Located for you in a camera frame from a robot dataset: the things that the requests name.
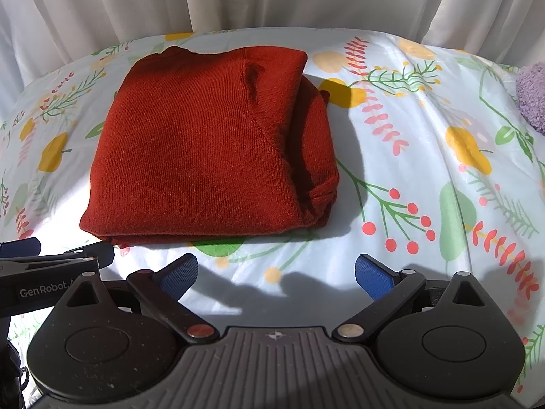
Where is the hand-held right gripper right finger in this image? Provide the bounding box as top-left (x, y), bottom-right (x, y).
top-left (332, 254), bottom-right (487, 344)

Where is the rust red knit cardigan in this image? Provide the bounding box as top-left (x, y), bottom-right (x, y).
top-left (79, 45), bottom-right (340, 248)

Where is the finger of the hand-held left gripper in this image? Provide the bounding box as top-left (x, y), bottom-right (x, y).
top-left (0, 238), bottom-right (42, 258)
top-left (38, 242), bottom-right (116, 270)

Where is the purple fluffy cloth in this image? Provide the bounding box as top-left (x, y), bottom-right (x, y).
top-left (515, 61), bottom-right (545, 135)

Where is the floral white bed sheet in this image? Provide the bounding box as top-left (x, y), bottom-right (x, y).
top-left (0, 27), bottom-right (545, 398)

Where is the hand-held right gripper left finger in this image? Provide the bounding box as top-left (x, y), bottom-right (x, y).
top-left (64, 253), bottom-right (216, 344)

